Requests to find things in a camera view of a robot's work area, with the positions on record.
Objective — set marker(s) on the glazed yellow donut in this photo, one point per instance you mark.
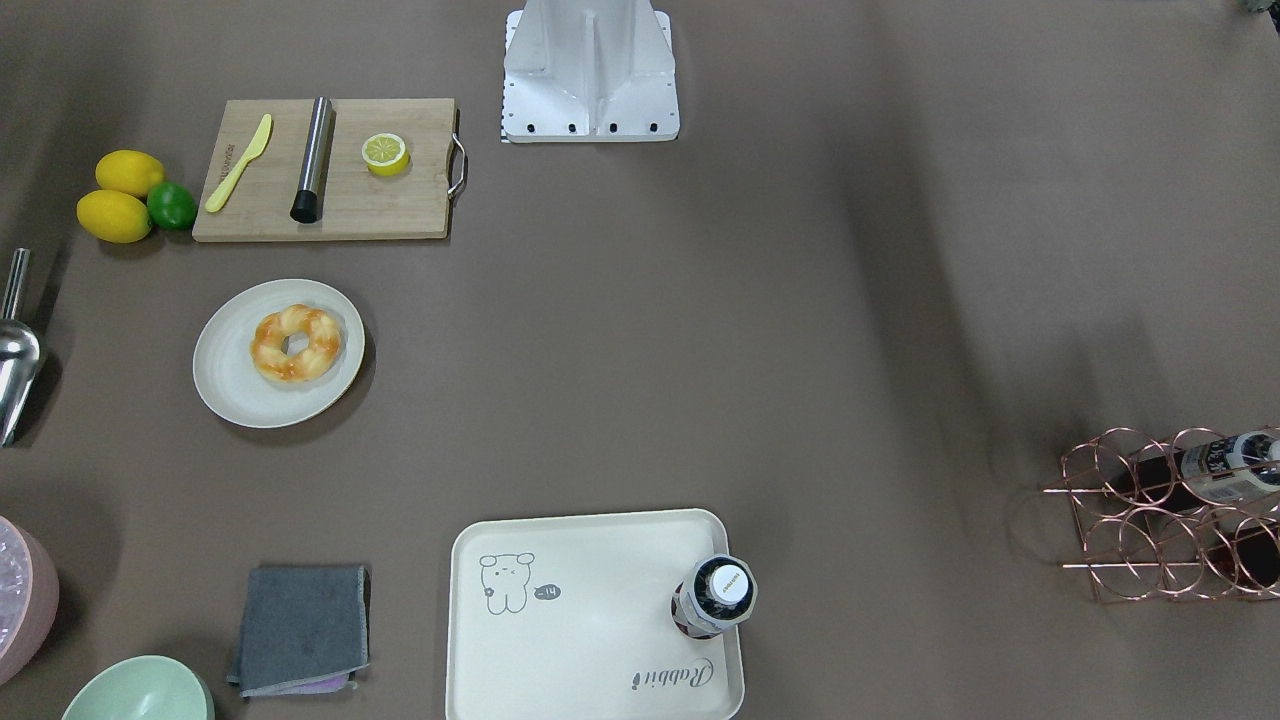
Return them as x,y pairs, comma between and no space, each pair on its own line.
296,345

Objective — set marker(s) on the white round plate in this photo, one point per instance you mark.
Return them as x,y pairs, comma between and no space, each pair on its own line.
223,371

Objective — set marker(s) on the dark tea bottle on tray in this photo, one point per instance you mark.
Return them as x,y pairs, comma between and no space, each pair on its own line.
716,596

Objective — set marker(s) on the cream rabbit tray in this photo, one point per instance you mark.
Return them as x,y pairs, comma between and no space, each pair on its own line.
568,618

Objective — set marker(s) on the half lemon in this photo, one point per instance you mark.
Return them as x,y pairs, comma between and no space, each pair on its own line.
385,154

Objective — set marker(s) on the steel cylinder black cap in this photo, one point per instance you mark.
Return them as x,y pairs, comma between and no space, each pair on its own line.
307,205

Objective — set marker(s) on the bamboo cutting board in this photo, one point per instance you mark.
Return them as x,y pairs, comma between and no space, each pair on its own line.
355,204

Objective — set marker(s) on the grey folded cloth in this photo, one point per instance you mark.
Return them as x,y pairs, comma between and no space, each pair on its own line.
304,629

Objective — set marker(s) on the yellow plastic knife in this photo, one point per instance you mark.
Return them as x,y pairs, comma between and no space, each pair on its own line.
252,151

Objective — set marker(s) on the green lime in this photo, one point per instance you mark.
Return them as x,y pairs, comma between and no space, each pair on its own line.
171,206

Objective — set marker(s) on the yellow lemon near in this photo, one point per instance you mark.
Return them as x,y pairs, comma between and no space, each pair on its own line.
113,216

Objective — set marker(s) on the yellow lemon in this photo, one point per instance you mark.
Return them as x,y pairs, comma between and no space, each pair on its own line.
129,171
113,216

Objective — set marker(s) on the yellow lemon far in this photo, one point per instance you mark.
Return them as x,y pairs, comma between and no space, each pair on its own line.
129,171

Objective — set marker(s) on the mint green bowl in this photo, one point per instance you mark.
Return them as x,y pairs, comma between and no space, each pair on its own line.
144,687

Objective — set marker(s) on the tea bottle in rack upper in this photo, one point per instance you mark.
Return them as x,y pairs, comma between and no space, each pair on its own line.
1235,469

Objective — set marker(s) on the metal ice scoop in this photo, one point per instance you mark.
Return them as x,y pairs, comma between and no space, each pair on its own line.
22,355

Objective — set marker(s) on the pink bowl with ice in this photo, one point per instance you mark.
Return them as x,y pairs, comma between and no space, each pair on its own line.
30,594

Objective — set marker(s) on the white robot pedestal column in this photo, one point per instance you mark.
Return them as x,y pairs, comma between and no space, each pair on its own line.
589,72

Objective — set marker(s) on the copper wire bottle rack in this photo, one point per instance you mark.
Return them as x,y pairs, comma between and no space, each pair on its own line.
1131,550

